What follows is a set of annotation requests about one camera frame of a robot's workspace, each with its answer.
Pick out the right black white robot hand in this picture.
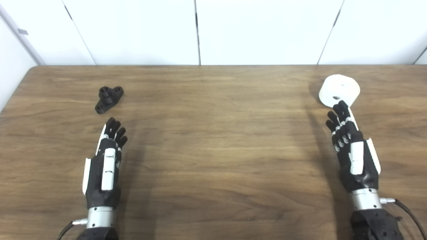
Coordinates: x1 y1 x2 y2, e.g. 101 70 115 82
326 100 381 194

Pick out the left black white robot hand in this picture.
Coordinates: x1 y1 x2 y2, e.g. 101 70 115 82
82 117 128 210

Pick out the black flanged holder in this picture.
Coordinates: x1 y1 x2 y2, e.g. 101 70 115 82
95 86 124 114

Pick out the round white piece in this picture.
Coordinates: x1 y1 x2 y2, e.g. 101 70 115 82
319 74 361 108

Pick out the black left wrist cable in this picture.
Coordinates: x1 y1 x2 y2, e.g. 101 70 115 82
57 218 89 240

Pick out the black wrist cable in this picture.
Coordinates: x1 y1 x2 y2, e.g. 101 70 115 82
57 218 89 240
380 197 427 240

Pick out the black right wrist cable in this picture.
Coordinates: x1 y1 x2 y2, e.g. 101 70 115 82
380 197 427 240

